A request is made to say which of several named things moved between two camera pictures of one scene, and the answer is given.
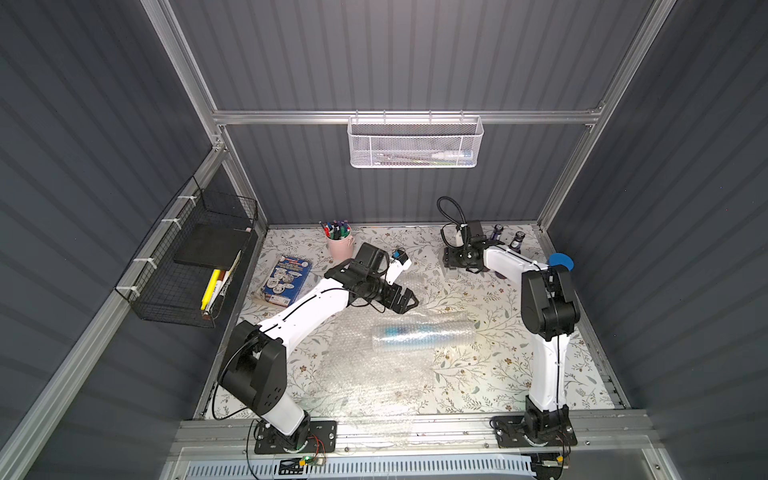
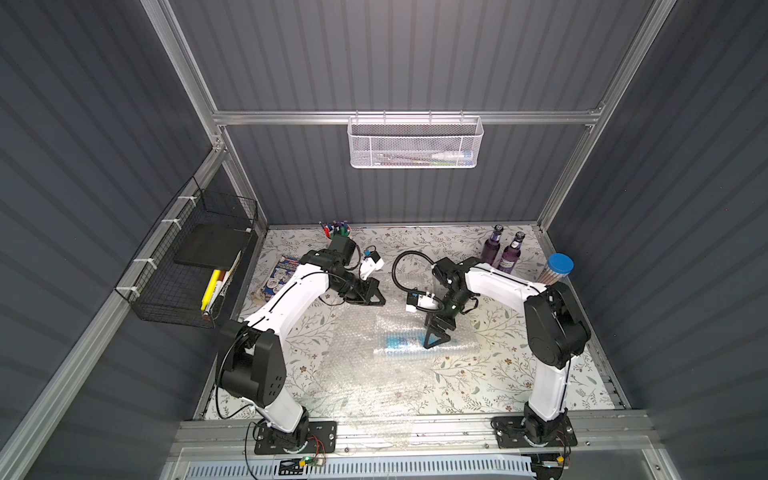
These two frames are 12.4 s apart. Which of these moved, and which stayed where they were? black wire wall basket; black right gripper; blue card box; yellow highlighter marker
Moved: black right gripper
Stayed: black wire wall basket; blue card box; yellow highlighter marker
